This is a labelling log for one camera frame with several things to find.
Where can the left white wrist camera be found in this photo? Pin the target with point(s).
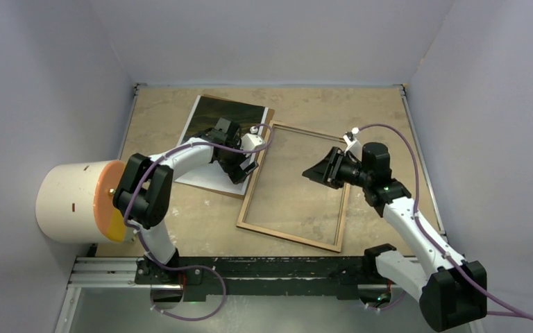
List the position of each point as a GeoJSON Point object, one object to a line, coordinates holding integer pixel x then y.
{"type": "Point", "coordinates": [252, 142]}

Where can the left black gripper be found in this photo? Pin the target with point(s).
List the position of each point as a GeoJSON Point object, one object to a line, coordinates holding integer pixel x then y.
{"type": "Point", "coordinates": [234, 172]}

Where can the aluminium rail frame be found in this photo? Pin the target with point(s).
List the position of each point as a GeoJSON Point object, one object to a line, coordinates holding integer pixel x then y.
{"type": "Point", "coordinates": [119, 272]}

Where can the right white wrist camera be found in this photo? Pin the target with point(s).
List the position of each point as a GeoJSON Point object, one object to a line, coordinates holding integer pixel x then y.
{"type": "Point", "coordinates": [353, 145]}

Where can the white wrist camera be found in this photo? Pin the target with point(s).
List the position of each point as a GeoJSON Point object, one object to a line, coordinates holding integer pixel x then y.
{"type": "Point", "coordinates": [353, 145]}
{"type": "Point", "coordinates": [252, 142]}

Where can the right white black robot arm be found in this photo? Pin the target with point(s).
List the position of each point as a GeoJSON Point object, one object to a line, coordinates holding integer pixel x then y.
{"type": "Point", "coordinates": [442, 281]}

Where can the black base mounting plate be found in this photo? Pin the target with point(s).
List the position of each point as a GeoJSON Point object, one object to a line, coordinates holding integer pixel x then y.
{"type": "Point", "coordinates": [345, 277]}

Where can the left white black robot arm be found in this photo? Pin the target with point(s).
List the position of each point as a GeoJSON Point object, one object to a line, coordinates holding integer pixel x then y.
{"type": "Point", "coordinates": [143, 193]}

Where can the dark landscape photo print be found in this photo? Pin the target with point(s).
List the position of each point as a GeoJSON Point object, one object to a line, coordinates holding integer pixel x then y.
{"type": "Point", "coordinates": [194, 124]}

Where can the wooden picture frame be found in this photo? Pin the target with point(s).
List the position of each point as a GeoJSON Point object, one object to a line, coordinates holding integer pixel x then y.
{"type": "Point", "coordinates": [280, 202]}

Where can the white cylinder with orange lid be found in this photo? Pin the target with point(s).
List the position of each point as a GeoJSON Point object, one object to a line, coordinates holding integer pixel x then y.
{"type": "Point", "coordinates": [74, 203]}

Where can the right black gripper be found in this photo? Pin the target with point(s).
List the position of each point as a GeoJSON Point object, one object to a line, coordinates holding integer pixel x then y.
{"type": "Point", "coordinates": [327, 171]}

